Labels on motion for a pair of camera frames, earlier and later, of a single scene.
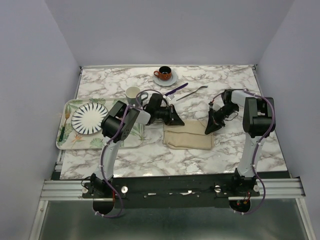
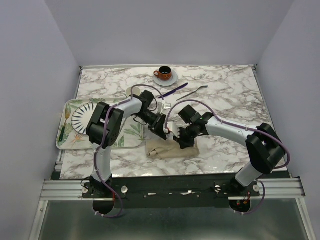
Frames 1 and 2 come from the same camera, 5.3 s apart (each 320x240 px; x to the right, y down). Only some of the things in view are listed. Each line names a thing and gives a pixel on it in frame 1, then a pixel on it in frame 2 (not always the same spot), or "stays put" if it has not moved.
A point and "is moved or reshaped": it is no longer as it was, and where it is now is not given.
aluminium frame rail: [274, 188] stays put
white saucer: [164, 83] stays put
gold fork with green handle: [67, 114] stays put
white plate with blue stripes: [87, 118] stays put
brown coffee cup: [165, 73] stays put
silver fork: [194, 92] stays put
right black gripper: [213, 125] -> [182, 143]
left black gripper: [174, 119] -> [157, 126]
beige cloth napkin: [191, 135] is moved or reshaped
